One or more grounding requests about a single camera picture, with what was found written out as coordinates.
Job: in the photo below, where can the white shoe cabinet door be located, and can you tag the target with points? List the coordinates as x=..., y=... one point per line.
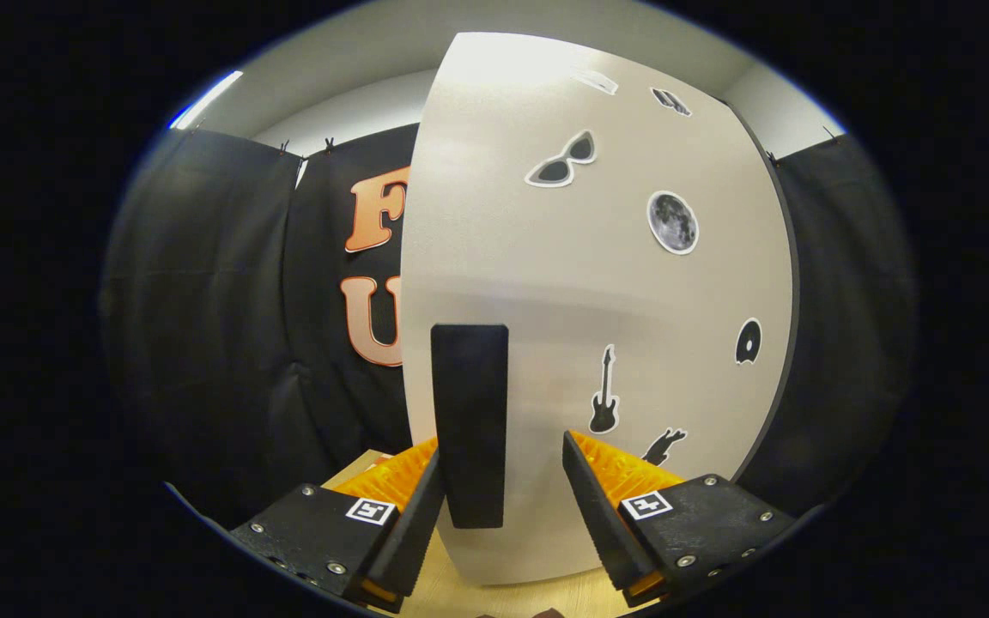
x=546, y=257

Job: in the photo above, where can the beige book with red label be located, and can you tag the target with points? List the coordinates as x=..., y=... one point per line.
x=377, y=459

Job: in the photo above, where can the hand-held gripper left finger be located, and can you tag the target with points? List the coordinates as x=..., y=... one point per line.
x=413, y=532

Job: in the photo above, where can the ceiling light panel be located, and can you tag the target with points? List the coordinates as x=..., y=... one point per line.
x=207, y=100

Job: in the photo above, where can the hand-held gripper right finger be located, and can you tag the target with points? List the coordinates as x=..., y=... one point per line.
x=602, y=524

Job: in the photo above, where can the black backdrop cloth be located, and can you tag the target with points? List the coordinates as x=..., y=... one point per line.
x=203, y=326

